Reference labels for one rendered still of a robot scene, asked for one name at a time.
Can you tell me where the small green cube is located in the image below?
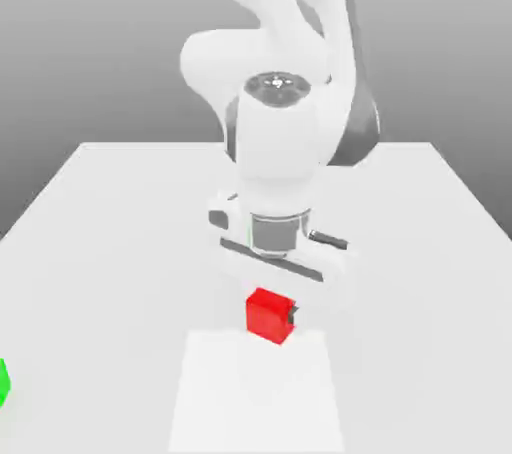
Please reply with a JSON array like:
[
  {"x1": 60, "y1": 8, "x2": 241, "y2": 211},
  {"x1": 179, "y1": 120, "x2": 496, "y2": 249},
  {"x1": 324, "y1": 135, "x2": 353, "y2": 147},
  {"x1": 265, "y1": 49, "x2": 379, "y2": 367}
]
[{"x1": 0, "y1": 357, "x2": 12, "y2": 410}]

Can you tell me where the small red cube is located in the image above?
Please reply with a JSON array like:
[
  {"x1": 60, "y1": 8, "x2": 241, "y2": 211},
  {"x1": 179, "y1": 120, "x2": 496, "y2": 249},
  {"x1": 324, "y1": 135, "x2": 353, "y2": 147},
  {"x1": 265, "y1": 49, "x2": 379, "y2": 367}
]
[{"x1": 245, "y1": 287, "x2": 298, "y2": 347}]

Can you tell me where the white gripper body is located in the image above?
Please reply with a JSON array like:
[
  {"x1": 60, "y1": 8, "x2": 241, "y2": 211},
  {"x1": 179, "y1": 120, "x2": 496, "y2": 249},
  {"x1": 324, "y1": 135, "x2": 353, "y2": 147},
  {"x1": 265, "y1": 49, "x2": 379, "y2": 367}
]
[{"x1": 216, "y1": 236, "x2": 348, "y2": 297}]

